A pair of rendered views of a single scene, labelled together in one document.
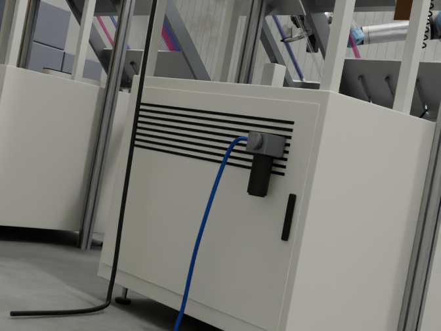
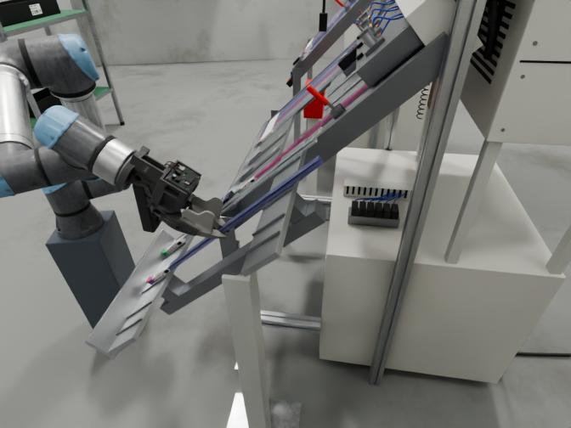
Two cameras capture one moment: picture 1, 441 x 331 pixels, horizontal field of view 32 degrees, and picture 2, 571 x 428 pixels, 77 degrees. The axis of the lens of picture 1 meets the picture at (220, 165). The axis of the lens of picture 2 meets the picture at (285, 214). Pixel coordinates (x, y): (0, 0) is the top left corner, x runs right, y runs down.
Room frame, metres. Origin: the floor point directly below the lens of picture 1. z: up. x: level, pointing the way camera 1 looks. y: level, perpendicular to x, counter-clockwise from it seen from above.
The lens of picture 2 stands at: (3.10, 0.35, 1.36)
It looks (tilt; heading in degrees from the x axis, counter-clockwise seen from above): 37 degrees down; 233
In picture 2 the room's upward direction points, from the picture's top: 1 degrees counter-clockwise
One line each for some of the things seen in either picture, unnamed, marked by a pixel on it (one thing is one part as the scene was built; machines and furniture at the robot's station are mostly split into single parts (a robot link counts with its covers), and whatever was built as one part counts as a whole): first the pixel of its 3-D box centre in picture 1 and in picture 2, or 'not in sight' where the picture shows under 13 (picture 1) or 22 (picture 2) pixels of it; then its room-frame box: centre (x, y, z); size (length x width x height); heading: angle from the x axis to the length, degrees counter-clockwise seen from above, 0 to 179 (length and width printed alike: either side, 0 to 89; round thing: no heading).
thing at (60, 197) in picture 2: not in sight; (65, 186); (3.06, -0.91, 0.72); 0.13 x 0.12 x 0.14; 170
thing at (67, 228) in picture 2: not in sight; (76, 215); (3.07, -0.91, 0.60); 0.15 x 0.15 x 0.10
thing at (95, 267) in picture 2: not in sight; (105, 278); (3.07, -0.91, 0.28); 0.18 x 0.18 x 0.55; 57
